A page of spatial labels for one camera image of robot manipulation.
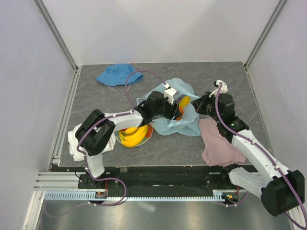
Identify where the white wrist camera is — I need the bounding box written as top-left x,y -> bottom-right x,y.
209,80 -> 228,98
164,83 -> 178,105

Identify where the pink folded cloth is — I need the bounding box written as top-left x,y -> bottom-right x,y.
199,118 -> 246,167

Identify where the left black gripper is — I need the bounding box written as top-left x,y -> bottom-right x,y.
153,95 -> 182,121

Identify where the orange persimmon fruit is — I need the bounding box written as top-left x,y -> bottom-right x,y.
175,107 -> 184,121

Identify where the blue bucket hat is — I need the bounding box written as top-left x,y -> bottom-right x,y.
96,64 -> 136,87

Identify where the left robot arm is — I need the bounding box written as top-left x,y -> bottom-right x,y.
75,88 -> 181,188

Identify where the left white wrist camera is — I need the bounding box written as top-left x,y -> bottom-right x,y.
164,83 -> 178,105

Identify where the round fruit plate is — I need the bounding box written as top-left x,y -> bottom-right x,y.
115,125 -> 154,146

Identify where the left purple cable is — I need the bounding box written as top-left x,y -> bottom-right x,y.
76,69 -> 167,183

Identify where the white printed t-shirt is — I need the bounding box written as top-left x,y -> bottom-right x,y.
68,124 -> 116,162

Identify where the light blue plastic bag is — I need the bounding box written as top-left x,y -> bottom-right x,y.
152,78 -> 201,137

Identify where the white slotted cable duct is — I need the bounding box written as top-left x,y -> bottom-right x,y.
44,191 -> 225,202

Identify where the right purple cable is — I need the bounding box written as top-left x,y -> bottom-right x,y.
214,82 -> 307,228

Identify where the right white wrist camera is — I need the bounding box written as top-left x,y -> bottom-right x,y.
209,80 -> 228,98

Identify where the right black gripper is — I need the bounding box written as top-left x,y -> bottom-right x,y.
191,91 -> 222,123

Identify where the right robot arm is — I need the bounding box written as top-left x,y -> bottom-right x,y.
191,92 -> 305,217

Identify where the yellow lemon fruit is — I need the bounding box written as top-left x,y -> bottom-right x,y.
179,95 -> 190,109

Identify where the purple cable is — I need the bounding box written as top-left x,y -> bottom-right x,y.
214,82 -> 307,228
76,69 -> 167,183

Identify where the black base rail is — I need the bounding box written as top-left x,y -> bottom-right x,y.
78,165 -> 237,190

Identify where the yellow banana bunch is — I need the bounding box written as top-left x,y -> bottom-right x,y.
119,125 -> 149,148

